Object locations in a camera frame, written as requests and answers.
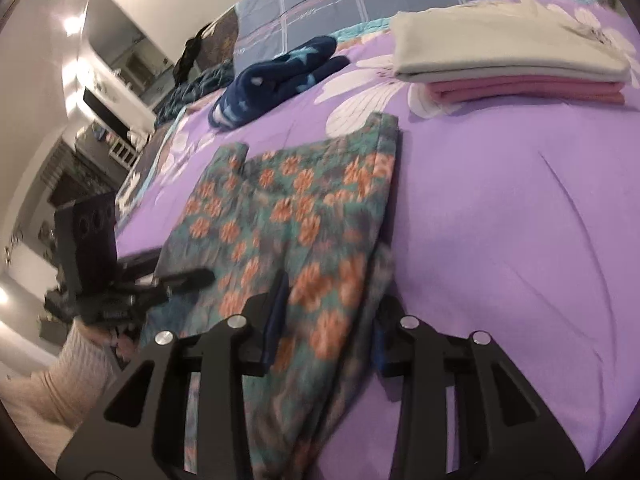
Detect person's left hand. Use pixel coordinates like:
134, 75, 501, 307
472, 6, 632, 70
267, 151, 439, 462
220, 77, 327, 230
111, 327, 145, 368

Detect dark cabinet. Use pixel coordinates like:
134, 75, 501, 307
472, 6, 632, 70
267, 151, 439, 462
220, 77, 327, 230
46, 142, 126, 208

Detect purple floral bed sheet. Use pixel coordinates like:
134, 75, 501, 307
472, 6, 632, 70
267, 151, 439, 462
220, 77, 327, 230
115, 0, 640, 476

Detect dark quilted cloth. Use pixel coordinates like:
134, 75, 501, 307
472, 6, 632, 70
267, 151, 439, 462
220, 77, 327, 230
152, 59, 236, 128

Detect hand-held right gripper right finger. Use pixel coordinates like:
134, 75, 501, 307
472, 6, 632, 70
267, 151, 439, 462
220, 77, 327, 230
372, 294, 586, 480

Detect folded pink garment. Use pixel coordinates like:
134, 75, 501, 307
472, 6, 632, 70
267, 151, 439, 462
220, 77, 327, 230
425, 75, 628, 107

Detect black bag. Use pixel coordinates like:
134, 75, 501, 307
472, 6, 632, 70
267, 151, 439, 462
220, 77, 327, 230
172, 22, 217, 86

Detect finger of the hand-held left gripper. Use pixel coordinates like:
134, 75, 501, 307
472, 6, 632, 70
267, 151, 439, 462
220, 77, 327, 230
150, 268, 217, 297
117, 247, 163, 276

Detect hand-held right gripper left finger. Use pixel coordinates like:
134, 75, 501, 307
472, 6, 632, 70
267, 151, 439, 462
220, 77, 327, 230
56, 272, 292, 480

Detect white dresser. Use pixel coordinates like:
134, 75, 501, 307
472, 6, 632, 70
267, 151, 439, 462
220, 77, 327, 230
74, 60, 157, 166

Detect person's left forearm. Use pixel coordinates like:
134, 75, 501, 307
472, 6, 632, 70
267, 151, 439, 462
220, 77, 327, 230
0, 319, 122, 443

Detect navy blue patterned garment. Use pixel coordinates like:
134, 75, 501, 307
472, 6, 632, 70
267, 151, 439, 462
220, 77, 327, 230
207, 35, 351, 131

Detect folded cream garment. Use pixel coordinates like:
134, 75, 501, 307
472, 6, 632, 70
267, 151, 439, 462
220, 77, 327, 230
390, 0, 633, 83

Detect wall mirror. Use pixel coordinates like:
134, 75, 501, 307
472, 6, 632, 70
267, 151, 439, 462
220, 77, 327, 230
81, 0, 174, 107

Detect teal floral shorts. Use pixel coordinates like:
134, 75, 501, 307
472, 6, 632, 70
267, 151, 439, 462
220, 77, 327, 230
152, 112, 401, 480

